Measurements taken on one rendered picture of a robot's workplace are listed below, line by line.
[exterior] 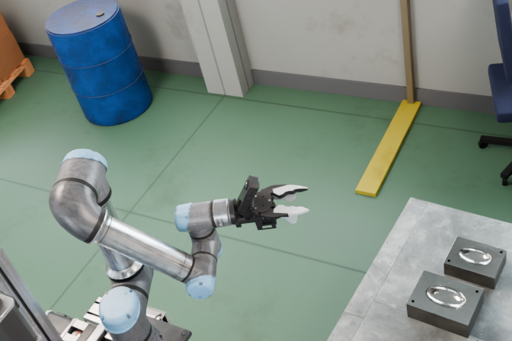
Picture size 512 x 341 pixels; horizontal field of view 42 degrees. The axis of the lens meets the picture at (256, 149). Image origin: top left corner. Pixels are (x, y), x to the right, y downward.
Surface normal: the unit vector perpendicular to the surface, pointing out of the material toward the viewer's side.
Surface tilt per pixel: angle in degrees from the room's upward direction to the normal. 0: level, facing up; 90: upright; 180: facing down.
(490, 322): 0
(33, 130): 0
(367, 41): 90
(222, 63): 90
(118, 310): 7
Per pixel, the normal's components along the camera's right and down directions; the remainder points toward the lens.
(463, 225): -0.20, -0.76
